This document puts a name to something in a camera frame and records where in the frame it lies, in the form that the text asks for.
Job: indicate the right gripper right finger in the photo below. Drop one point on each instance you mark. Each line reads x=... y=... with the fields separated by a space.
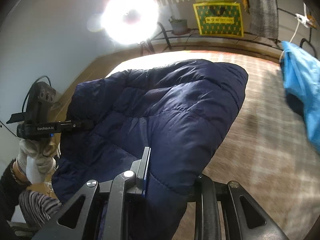
x=243 y=217

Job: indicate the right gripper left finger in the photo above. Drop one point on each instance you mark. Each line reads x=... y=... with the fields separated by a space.
x=100 y=210

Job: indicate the navy blue puffer jacket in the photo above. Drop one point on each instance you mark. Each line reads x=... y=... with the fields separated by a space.
x=182 y=112

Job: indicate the striped sleeve forearm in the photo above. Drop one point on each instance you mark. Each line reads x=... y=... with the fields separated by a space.
x=37 y=208

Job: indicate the black metal clothes rack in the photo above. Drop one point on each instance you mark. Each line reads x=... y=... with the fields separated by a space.
x=170 y=39

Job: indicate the left hand in white glove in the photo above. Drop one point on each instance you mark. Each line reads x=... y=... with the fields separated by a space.
x=35 y=159

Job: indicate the plaid beige bed cover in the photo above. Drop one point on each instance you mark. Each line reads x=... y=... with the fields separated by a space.
x=266 y=150

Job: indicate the light blue jacket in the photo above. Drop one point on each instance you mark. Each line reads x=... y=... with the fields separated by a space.
x=301 y=83

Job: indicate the potted plant in grey pot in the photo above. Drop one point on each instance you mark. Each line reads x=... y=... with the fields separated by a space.
x=179 y=26

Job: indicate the yellow green patterned box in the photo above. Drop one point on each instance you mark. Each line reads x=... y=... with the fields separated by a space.
x=220 y=18

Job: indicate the bright ring light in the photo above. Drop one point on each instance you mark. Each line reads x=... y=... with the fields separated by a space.
x=130 y=21

